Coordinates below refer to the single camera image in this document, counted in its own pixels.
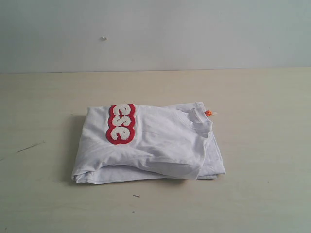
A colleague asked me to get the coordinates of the orange neck size tag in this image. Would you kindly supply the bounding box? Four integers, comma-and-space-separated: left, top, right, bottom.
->
205, 110, 218, 117

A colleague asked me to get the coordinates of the white t-shirt with red lettering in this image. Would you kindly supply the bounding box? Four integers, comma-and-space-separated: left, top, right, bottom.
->
71, 102, 225, 184

